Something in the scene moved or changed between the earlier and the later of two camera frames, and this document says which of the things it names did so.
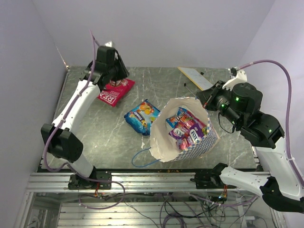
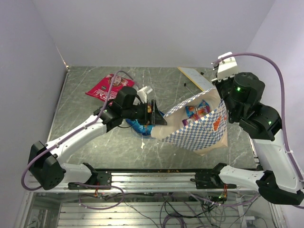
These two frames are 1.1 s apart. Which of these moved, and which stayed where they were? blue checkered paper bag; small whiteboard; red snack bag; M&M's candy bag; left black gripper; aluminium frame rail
Moved: blue checkered paper bag; M&M's candy bag; left black gripper
Stayed: red snack bag; aluminium frame rail; small whiteboard
